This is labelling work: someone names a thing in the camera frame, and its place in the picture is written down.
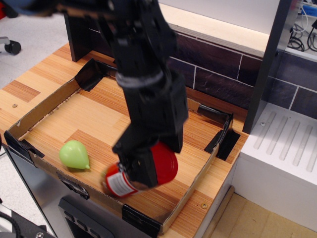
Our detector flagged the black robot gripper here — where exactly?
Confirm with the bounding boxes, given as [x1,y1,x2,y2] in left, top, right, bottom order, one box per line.
[112,71,189,188]

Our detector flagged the red-lidded spice bottle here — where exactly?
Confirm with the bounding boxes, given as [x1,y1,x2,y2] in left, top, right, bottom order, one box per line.
[103,142,178,198]

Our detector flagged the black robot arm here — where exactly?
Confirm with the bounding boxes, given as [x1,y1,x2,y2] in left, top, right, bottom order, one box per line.
[8,0,188,188]

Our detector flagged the cardboard fence with black tape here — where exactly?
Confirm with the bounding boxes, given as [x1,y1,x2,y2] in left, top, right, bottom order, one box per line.
[0,58,247,238]

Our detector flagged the green plastic pear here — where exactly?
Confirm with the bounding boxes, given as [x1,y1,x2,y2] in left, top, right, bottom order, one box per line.
[59,140,90,169]

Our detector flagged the black oven front panel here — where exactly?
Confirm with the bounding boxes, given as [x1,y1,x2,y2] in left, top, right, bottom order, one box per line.
[58,198,114,238]

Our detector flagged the dark brick backsplash panel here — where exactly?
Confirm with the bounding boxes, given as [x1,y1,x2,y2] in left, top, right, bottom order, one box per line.
[168,31,317,119]

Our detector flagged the white toy sink drainboard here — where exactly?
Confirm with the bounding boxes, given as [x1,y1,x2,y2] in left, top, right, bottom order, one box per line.
[232,104,317,231]

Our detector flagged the black office chair wheel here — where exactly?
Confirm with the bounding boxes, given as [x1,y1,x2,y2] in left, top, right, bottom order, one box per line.
[4,41,21,55]

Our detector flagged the dark left side post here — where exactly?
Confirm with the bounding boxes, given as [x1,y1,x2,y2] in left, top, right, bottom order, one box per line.
[64,14,100,62]

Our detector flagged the black cables in background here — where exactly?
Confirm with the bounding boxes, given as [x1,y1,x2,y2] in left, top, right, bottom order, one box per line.
[287,14,317,52]

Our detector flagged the dark grey vertical post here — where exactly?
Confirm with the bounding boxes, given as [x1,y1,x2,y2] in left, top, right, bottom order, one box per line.
[243,0,301,134]

